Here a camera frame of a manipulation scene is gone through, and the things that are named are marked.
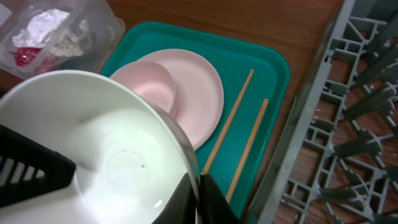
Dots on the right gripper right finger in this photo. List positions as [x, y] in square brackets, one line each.
[214, 207]

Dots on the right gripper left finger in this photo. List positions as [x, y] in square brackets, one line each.
[181, 207]

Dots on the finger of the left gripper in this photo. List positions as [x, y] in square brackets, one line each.
[29, 169]

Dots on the white bowl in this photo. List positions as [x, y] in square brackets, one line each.
[129, 155]

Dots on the red snack wrapper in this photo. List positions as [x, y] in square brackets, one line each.
[26, 55]

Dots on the aluminium foil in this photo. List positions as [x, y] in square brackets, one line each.
[73, 45]

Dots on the white napkin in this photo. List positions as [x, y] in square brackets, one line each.
[40, 29]

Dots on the left wooden chopstick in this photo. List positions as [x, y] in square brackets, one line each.
[227, 124]

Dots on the wooden chopstick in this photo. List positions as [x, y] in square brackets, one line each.
[247, 150]
[227, 124]

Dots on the large pink plate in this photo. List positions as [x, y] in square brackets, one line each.
[200, 94]

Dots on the right wooden chopstick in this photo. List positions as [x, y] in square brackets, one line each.
[247, 150]

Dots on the grey dish rack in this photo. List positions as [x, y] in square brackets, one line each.
[336, 160]

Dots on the clear plastic bin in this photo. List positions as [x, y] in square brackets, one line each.
[106, 27]

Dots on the teal serving tray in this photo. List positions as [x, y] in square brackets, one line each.
[226, 87]

